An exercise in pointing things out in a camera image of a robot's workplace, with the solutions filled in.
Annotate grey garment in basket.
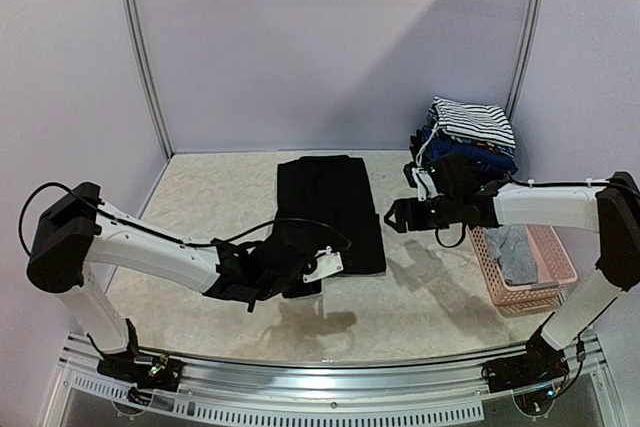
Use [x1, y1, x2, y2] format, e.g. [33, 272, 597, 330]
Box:
[483, 225, 539, 286]

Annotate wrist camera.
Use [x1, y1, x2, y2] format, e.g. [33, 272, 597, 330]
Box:
[302, 246, 344, 284]
[403, 162, 435, 202]

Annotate left aluminium corner post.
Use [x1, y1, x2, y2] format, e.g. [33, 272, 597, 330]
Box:
[122, 0, 175, 162]

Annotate black white striped shirt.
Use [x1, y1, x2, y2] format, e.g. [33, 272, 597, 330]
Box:
[431, 97, 516, 149]

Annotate aluminium front rail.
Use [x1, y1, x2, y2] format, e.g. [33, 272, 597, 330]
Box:
[43, 334, 624, 426]

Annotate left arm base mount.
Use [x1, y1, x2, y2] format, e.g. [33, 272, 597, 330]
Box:
[89, 319, 185, 392]

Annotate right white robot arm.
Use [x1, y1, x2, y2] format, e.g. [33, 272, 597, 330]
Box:
[384, 154, 639, 383]

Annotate blue orange patterned shorts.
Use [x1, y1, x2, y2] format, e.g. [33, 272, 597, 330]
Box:
[421, 124, 515, 158]

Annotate pink plastic laundry basket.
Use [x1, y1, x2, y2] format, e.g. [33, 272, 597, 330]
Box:
[469, 225, 578, 315]

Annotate dark blue folded garment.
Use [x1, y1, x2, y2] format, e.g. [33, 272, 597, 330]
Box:
[422, 126, 518, 175]

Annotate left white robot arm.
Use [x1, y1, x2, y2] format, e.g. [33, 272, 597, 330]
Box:
[17, 182, 343, 381]

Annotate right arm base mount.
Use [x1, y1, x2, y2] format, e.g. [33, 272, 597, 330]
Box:
[481, 327, 586, 399]

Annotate right aluminium corner post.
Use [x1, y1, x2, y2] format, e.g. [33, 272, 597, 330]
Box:
[505, 0, 543, 120]

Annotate aluminium corner post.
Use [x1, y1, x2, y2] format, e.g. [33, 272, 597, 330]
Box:
[122, 0, 175, 162]
[505, 0, 543, 120]

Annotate black printed folded garment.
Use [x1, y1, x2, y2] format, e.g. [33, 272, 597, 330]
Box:
[410, 130, 510, 182]

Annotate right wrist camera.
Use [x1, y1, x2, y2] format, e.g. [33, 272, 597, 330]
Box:
[403, 162, 435, 202]

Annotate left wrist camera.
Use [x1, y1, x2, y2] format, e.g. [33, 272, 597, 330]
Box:
[302, 246, 344, 284]

